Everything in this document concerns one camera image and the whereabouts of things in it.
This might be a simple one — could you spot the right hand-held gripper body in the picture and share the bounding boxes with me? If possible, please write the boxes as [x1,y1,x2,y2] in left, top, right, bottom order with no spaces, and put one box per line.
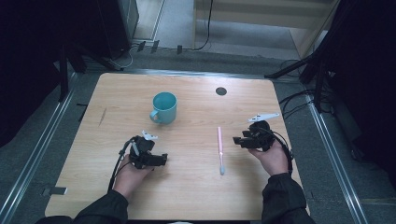
[247,112,280,152]

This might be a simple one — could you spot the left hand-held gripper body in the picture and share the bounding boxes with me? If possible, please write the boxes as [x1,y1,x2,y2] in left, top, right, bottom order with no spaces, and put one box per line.
[129,130,159,171]

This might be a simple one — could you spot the pink toothbrush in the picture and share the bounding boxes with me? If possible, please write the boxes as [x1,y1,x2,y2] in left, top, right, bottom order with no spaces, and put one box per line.
[217,126,226,176]

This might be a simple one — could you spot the teal cup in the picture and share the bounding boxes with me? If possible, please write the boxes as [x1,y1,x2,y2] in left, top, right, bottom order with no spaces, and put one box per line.
[149,91,177,125]

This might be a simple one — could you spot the person's right hand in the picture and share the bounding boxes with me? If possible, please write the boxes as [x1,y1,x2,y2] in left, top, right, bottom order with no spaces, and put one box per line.
[247,141,290,177]

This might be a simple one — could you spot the person's left hand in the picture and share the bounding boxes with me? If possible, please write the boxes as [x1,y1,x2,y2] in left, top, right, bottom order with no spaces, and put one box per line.
[113,153,155,200]

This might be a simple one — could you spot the black metal stand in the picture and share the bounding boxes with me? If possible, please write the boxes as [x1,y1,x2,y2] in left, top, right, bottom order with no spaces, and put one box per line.
[58,46,70,103]

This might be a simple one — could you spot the light wooden furniture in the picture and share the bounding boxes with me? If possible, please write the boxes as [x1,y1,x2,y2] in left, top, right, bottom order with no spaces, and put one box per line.
[191,0,341,60]

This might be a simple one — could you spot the black curtain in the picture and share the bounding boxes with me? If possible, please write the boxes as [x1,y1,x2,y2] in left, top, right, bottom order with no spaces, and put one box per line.
[323,0,396,188]
[0,0,104,148]

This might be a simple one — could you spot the black cabinet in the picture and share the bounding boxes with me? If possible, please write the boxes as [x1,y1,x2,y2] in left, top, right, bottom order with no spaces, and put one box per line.
[94,0,140,61]

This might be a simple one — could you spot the left hand-held gripper cable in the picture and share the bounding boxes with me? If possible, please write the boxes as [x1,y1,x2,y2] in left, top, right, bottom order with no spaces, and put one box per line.
[106,135,138,192]

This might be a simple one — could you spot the hand-held gripper cable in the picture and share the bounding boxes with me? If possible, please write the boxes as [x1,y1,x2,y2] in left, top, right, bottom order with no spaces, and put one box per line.
[106,135,138,192]
[264,127,295,175]

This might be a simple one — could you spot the right hand-held gripper cable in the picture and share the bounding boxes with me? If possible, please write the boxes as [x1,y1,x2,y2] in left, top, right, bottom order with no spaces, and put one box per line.
[264,127,295,175]

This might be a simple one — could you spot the black floor cables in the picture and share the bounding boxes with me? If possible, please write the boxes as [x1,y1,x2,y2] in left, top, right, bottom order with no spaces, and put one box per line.
[278,89,316,120]

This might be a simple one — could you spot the aluminium floor rail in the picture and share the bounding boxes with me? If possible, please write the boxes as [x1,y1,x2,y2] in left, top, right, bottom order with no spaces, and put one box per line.
[304,94,370,224]
[0,73,78,224]

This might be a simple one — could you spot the black metal stand frame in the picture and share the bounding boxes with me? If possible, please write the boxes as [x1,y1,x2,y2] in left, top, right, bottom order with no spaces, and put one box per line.
[264,50,332,114]

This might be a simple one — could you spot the white floor cable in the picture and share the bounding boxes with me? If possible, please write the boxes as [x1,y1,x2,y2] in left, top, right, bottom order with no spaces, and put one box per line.
[108,46,134,71]

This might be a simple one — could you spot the grey metal table bracket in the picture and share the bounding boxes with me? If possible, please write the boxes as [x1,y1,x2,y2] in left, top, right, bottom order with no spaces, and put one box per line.
[42,186,68,197]

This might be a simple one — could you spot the black hanging cable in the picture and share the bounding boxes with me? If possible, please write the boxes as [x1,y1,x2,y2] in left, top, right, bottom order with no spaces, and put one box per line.
[191,0,215,51]

